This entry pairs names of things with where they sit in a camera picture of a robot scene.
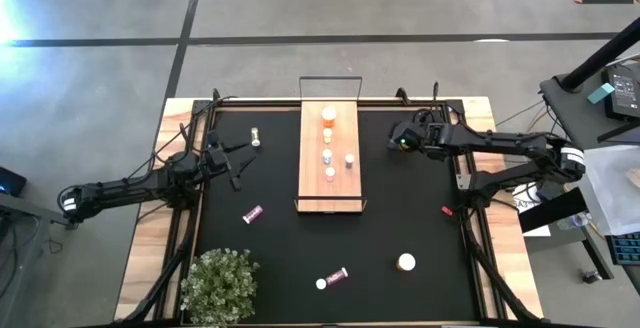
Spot wooden shelf black metal frame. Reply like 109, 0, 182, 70
294, 75, 369, 214

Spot grey side desk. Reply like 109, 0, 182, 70
538, 52, 640, 152

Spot dark grey desk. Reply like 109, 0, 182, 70
0, 192, 69, 328

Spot black metal pole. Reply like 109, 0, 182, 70
558, 16, 640, 93

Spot black electronic box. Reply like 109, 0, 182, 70
601, 62, 640, 123

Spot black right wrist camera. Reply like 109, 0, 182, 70
388, 121, 418, 152

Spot small teal box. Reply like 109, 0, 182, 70
586, 82, 616, 105

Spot black aluminium rig frame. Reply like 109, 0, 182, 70
114, 96, 539, 328

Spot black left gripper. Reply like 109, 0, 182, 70
203, 140, 259, 193

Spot white plastic bag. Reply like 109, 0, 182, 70
582, 143, 640, 237

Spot black computer keyboard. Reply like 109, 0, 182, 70
604, 231, 640, 267

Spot white paper sheet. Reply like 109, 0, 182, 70
512, 182, 551, 238

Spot black table mat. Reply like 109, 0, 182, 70
192, 107, 481, 325

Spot green potted plant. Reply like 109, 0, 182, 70
179, 247, 261, 327

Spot black device blue light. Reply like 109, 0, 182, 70
0, 166, 29, 198

